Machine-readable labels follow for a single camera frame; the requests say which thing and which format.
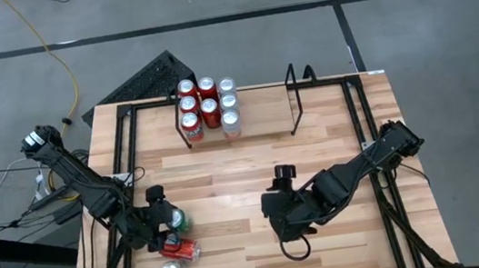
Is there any black table clamp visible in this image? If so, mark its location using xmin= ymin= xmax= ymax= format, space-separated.
xmin=301 ymin=64 xmax=319 ymax=84
xmin=279 ymin=62 xmax=296 ymax=86

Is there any black wire tray rack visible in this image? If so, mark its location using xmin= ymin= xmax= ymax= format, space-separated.
xmin=168 ymin=71 xmax=306 ymax=152

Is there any red Coca-Cola can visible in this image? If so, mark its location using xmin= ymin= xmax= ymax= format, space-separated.
xmin=199 ymin=96 xmax=224 ymax=131
xmin=196 ymin=74 xmax=220 ymax=103

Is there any silver mounting plate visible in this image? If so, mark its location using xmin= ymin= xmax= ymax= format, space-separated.
xmin=111 ymin=170 xmax=135 ymax=188

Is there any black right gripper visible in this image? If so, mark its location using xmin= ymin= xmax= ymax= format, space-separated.
xmin=255 ymin=157 xmax=341 ymax=246

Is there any black aluminium table frame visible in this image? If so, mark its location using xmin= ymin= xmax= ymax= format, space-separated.
xmin=47 ymin=64 xmax=461 ymax=268

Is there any red can with black label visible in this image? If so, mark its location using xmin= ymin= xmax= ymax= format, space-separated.
xmin=156 ymin=230 xmax=204 ymax=267

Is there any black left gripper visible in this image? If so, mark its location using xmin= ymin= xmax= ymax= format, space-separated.
xmin=113 ymin=183 xmax=178 ymax=258

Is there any yellow hanging cable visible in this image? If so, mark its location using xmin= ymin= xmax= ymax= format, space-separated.
xmin=2 ymin=0 xmax=85 ymax=142

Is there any green Sprite can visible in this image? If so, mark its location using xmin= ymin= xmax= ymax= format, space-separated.
xmin=167 ymin=206 xmax=194 ymax=233

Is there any silver can edge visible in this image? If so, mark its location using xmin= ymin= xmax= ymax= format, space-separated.
xmin=218 ymin=90 xmax=240 ymax=113

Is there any black floor beam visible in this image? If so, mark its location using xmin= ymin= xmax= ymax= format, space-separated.
xmin=0 ymin=222 xmax=81 ymax=268

